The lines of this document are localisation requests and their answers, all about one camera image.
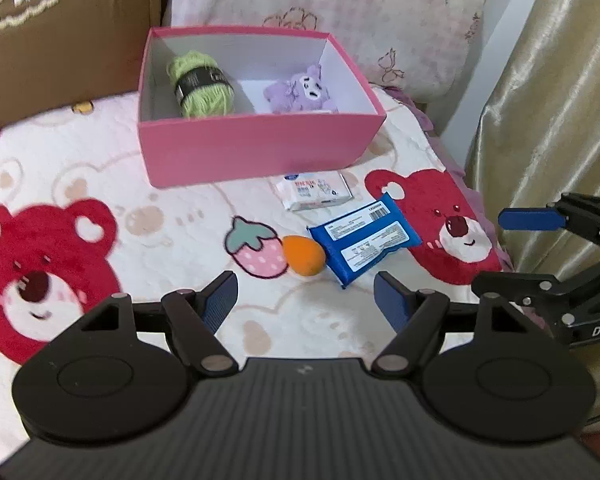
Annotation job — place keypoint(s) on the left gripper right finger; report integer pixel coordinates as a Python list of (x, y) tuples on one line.
[(416, 317)]

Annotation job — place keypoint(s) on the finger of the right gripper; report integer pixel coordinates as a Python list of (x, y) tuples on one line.
[(531, 219), (519, 288)]

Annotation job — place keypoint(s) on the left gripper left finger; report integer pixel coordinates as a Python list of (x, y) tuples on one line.
[(194, 318)]

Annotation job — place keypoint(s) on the blue snack packet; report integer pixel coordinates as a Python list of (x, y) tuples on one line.
[(358, 240)]

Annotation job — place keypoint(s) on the orange makeup sponge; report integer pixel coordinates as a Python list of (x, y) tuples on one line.
[(304, 256)]

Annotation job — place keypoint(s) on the green yarn skein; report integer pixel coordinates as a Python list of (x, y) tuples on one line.
[(199, 85)]

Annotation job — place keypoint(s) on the gold curtain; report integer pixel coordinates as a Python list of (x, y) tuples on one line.
[(539, 138)]

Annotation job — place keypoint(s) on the bear print blanket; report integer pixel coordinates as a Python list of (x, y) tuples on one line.
[(80, 221)]

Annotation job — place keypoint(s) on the white wet wipes pack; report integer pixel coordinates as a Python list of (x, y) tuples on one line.
[(312, 191)]

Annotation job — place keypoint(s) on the pink cardboard box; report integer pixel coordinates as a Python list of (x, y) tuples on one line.
[(252, 141)]

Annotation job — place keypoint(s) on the pink checkered pillow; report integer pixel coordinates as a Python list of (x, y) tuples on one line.
[(418, 46)]

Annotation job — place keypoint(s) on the purple plush toy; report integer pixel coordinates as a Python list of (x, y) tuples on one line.
[(303, 92)]

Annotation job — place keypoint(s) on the brown pillow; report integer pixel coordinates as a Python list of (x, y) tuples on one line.
[(61, 52)]

